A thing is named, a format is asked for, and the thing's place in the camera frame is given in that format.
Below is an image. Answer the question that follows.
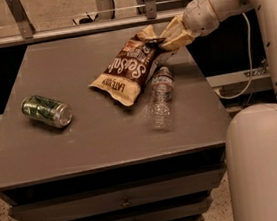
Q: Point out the metal railing frame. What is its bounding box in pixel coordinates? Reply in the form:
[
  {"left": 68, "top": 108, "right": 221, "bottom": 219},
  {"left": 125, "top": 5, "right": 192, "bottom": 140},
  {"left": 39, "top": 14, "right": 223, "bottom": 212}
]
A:
[{"left": 0, "top": 0, "right": 190, "bottom": 48}]

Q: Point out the clear plastic water bottle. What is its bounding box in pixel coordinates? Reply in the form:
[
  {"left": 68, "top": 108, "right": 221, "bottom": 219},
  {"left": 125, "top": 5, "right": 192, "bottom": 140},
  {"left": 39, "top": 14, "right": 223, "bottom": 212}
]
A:
[{"left": 148, "top": 67, "right": 174, "bottom": 131}]

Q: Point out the grey drawer cabinet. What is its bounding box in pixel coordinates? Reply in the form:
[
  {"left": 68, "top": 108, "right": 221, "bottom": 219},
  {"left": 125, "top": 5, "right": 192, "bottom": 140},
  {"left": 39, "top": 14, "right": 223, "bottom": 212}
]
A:
[{"left": 0, "top": 29, "right": 229, "bottom": 221}]

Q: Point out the black object behind railing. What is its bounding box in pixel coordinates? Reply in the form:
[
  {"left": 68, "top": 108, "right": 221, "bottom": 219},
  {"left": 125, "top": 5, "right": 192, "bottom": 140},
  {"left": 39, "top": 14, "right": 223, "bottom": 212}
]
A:
[{"left": 72, "top": 12, "right": 99, "bottom": 26}]

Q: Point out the green soda can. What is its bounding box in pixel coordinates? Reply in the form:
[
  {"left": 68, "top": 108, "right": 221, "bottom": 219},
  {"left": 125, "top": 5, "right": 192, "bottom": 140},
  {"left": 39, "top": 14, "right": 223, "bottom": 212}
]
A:
[{"left": 21, "top": 95, "right": 73, "bottom": 128}]

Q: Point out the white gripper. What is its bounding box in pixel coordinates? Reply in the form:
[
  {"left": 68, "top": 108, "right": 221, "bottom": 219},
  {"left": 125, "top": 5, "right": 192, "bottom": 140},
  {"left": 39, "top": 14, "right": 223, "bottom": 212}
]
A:
[{"left": 161, "top": 0, "right": 220, "bottom": 51}]

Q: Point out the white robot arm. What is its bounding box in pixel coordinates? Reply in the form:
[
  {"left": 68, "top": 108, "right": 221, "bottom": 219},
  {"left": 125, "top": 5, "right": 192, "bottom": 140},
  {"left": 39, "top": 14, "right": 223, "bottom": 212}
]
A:
[{"left": 162, "top": 0, "right": 277, "bottom": 221}]

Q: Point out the white cable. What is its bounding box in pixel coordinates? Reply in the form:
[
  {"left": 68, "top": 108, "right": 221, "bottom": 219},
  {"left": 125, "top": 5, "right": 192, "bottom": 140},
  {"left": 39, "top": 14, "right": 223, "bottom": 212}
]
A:
[{"left": 205, "top": 11, "right": 260, "bottom": 102}]

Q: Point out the top drawer with knob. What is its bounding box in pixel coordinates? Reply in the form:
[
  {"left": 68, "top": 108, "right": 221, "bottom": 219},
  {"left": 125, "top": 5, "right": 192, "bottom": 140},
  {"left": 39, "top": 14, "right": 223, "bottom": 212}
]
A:
[{"left": 9, "top": 164, "right": 226, "bottom": 221}]

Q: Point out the brown chip bag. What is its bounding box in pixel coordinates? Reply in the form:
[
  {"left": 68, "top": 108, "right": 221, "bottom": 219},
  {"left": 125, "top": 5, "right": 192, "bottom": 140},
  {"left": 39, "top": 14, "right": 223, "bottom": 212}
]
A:
[{"left": 90, "top": 25, "right": 163, "bottom": 107}]

